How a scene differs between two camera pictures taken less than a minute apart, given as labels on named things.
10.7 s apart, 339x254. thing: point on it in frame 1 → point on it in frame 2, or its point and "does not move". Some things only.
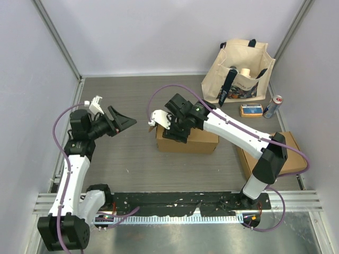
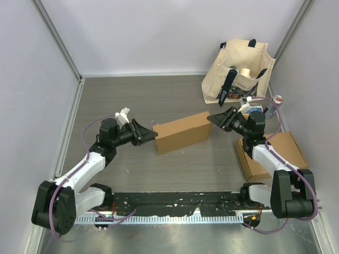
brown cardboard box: x=295 y=161 does not move
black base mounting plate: x=187 y=204 does not move
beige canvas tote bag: x=240 y=70 does not move
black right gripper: x=172 y=134 → x=224 y=120
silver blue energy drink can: x=275 y=103 does not move
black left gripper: x=119 y=122 → x=142 y=136
